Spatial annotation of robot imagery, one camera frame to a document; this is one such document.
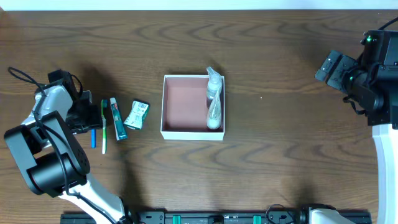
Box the Colgate toothpaste tube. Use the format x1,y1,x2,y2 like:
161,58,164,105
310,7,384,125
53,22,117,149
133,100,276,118
110,98,127,141

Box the clear spray bottle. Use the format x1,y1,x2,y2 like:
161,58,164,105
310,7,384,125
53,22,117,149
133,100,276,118
206,67,223,100

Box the white box with pink interior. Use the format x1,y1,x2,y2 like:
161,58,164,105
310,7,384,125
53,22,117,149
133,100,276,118
160,75,226,141

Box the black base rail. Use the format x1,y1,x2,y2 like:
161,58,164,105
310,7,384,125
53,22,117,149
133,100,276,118
60,209,372,224

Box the blue disposable razor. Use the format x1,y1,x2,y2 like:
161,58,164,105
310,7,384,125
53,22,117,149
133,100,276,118
90,129,96,149

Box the green toothbrush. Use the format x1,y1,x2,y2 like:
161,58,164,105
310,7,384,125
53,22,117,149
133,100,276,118
101,100,108,154

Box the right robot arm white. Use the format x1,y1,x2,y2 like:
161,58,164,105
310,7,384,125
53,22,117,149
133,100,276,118
315,28,397,223

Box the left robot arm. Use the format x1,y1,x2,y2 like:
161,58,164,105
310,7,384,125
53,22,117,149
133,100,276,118
4,85,133,223

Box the white lotion tube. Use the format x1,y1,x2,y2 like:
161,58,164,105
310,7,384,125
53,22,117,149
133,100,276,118
206,90,222,129

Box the green white soap packet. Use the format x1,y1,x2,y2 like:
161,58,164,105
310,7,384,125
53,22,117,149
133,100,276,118
124,100,150,129

